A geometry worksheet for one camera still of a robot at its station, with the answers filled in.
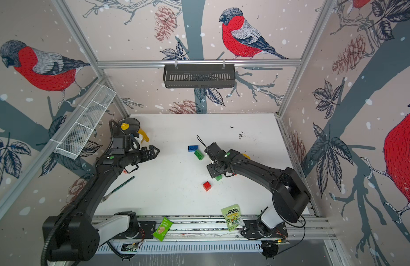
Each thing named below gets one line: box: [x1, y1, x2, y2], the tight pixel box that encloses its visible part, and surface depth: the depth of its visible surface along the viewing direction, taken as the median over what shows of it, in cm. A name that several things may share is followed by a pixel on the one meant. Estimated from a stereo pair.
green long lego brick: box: [193, 149, 205, 161], surface depth 100 cm
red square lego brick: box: [202, 180, 212, 192], surface depth 86 cm
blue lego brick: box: [187, 145, 199, 152], surface depth 103 cm
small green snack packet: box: [152, 216, 174, 242], surface depth 75 cm
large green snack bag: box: [221, 203, 242, 233], surface depth 79 cm
